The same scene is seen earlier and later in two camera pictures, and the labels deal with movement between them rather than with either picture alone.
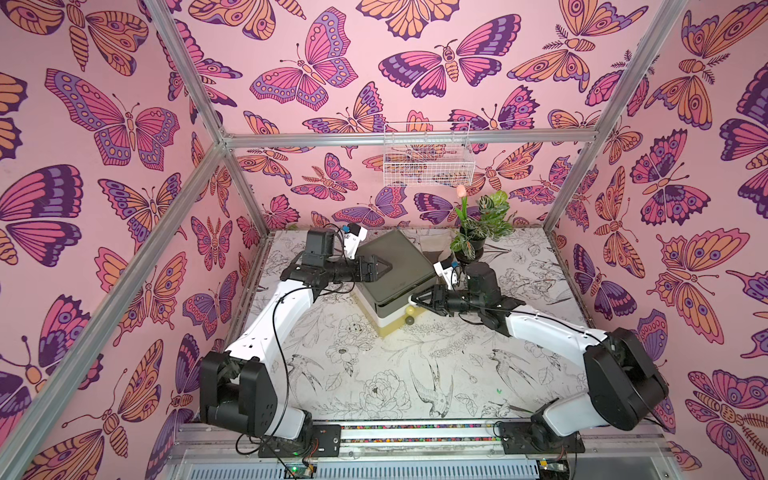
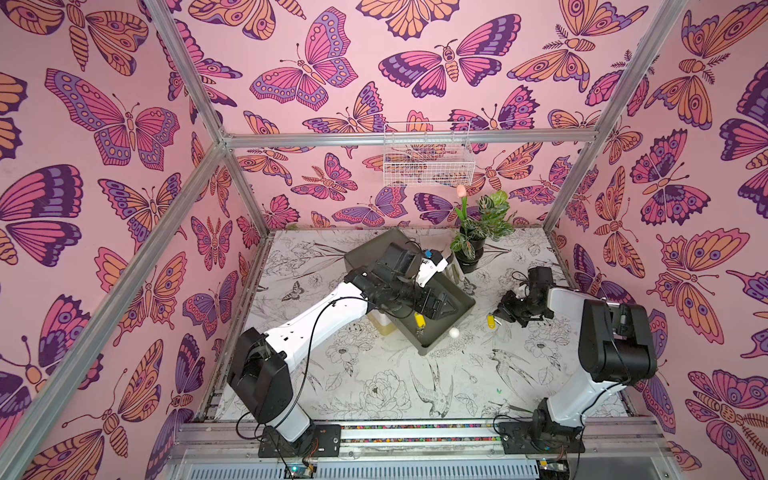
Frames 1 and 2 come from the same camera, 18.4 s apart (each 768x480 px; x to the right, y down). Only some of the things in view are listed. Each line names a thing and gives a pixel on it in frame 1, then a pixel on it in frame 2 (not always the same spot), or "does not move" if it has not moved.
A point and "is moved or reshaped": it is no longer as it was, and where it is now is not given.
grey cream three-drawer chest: [386, 300] is moved or reshaped
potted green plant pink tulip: [488, 218] does not move
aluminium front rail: [422, 442] does not move
